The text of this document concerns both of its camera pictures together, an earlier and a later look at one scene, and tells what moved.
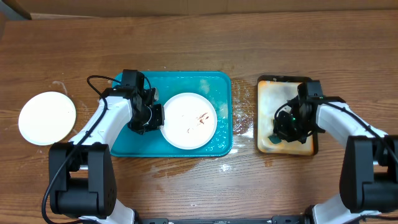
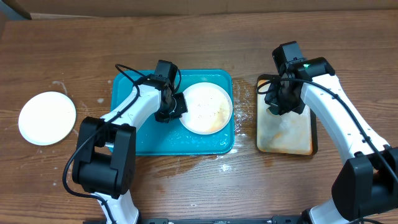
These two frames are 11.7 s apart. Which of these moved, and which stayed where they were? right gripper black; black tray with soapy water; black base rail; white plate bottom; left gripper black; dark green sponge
Moved: right gripper black; left gripper black; white plate bottom; dark green sponge
Stayed: black base rail; black tray with soapy water
